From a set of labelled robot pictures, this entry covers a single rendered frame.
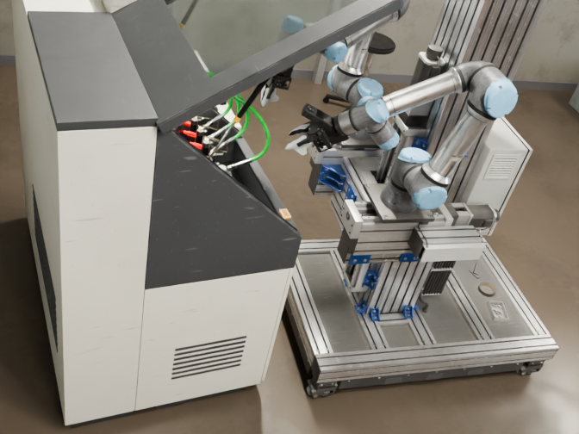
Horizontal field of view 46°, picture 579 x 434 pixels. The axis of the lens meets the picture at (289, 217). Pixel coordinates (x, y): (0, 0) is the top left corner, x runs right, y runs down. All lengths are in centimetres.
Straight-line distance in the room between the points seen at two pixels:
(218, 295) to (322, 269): 105
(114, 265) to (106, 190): 32
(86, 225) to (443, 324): 195
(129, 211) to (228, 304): 65
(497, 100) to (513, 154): 64
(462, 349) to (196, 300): 140
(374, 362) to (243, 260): 96
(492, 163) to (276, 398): 141
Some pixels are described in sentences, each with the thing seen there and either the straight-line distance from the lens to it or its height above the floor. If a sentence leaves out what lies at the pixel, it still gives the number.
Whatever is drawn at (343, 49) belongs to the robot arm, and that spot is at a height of 151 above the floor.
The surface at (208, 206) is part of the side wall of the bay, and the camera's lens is 228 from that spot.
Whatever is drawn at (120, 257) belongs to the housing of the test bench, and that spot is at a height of 96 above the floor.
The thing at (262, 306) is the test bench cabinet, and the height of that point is 59.
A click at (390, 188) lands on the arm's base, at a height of 111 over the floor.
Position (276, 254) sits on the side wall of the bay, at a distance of 256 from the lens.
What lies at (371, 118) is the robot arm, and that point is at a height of 152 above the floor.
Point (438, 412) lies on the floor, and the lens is 344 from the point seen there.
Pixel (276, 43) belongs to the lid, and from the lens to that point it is 210.
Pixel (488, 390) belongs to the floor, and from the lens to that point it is 364.
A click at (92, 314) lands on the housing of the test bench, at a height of 71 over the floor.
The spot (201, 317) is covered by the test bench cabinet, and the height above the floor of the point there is 59.
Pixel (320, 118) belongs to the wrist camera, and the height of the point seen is 145.
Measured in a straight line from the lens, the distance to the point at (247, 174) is 290.
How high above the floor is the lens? 257
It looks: 38 degrees down
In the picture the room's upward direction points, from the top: 14 degrees clockwise
